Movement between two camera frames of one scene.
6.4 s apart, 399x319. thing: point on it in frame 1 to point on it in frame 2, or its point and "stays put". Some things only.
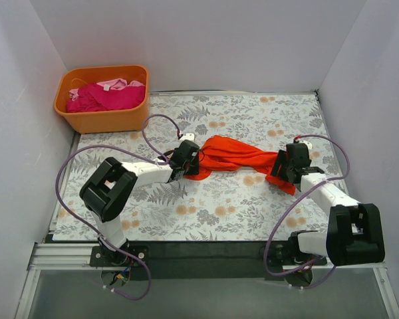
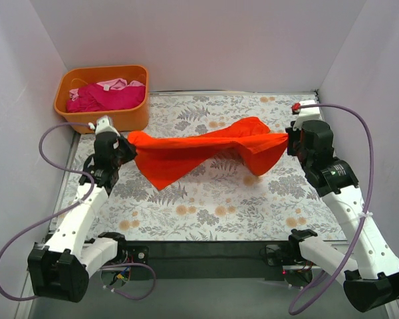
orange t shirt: [223, 152] to [159, 155]
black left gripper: [193, 163] to [125, 151]
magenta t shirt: [96, 98] stays put
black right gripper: [280, 165] to [292, 141]
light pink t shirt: [116, 84] stays put
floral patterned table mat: [233, 208] stays put
